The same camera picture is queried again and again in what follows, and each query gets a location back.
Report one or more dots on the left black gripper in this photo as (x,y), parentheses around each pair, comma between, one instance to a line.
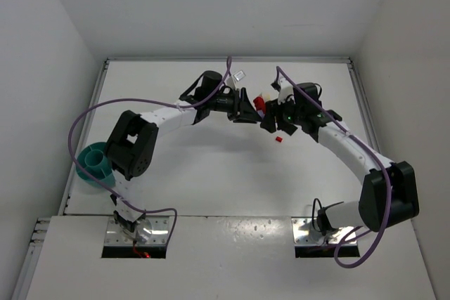
(238,104)

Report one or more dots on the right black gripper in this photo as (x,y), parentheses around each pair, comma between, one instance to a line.
(278,114)

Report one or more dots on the red curved lego brick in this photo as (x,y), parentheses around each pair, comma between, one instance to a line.
(260,104)

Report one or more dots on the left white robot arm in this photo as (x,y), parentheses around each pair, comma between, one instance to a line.
(131,144)

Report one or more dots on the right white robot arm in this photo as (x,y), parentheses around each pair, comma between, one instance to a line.
(389,193)

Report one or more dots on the teal round divided container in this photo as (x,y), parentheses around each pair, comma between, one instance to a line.
(93,160)

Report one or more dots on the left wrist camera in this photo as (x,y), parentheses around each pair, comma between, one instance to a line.
(234,79)

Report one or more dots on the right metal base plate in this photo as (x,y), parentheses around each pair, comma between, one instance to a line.
(306,233)

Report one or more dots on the metal base plate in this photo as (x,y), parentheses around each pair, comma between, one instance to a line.
(153,231)
(306,233)

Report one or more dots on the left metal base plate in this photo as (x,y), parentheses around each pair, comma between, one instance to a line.
(153,231)

